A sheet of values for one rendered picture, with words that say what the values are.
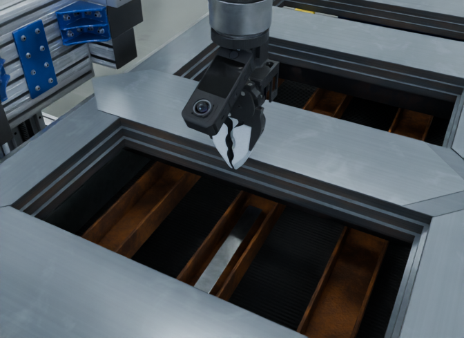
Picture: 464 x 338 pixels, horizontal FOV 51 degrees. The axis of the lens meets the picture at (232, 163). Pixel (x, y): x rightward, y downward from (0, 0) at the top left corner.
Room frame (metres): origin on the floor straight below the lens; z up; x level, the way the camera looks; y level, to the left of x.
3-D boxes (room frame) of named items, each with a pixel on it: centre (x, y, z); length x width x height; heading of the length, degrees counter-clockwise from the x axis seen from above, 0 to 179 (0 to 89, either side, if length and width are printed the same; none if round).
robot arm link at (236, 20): (0.57, -0.01, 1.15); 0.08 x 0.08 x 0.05
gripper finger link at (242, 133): (0.57, -0.03, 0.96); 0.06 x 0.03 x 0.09; 153
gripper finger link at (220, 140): (0.58, 0.00, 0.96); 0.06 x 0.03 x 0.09; 153
